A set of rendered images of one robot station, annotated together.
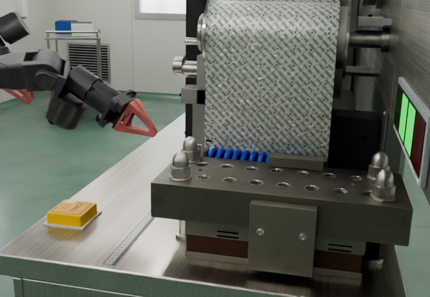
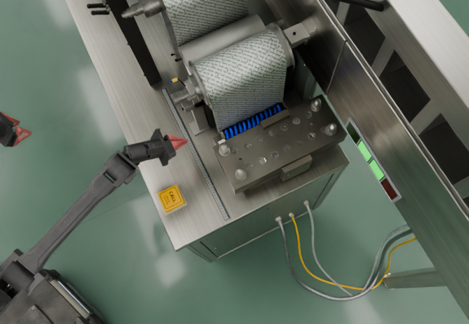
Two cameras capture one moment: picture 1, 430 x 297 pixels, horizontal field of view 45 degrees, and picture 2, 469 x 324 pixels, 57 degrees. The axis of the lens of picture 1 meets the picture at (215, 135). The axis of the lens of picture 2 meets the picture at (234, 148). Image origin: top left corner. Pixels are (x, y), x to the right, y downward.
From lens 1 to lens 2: 1.14 m
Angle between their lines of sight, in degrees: 59
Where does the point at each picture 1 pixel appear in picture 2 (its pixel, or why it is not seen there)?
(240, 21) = (229, 86)
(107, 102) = (160, 154)
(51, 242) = (187, 224)
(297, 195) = (300, 155)
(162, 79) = not seen: outside the picture
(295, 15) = (259, 67)
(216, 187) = (264, 173)
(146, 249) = (229, 197)
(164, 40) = not seen: outside the picture
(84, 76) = (139, 154)
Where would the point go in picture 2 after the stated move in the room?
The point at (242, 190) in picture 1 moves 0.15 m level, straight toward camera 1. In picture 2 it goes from (276, 167) to (306, 206)
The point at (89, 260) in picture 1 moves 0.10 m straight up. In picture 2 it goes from (217, 223) to (214, 217)
